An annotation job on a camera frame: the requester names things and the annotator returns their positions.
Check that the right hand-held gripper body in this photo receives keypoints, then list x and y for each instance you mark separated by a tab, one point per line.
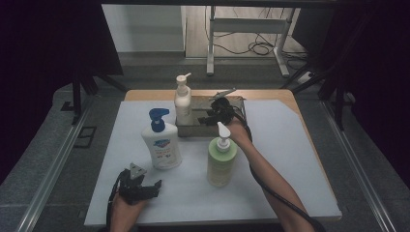
222	111

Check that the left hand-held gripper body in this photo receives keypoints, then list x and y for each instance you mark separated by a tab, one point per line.
132	190

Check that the grey metal mesh basket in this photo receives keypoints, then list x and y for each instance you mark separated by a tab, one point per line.
198	130

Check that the cream bottle with orange label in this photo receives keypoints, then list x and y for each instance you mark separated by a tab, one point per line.
182	103

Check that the white bottle with blue pump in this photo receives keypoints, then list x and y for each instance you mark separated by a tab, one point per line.
162	148

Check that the green bottle with white pump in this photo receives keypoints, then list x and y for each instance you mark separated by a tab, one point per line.
221	164

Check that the person's left hand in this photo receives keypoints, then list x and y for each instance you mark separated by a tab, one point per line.
124	211

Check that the person's right hand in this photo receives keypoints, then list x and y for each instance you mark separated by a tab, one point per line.
238	132

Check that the white table mat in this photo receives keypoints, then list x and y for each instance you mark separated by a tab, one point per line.
180	199

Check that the white power strip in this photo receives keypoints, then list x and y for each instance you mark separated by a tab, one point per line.
305	77

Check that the white cabinet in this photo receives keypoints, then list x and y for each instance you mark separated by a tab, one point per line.
145	29

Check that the black metal stand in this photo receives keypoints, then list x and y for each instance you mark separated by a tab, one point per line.
77	96
336	90

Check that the dark curtain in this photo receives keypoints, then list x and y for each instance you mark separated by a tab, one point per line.
380	80
42	58

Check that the aluminium rail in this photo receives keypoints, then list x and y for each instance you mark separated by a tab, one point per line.
51	174
357	167

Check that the white metal desk frame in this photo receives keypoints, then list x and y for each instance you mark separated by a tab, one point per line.
248	25

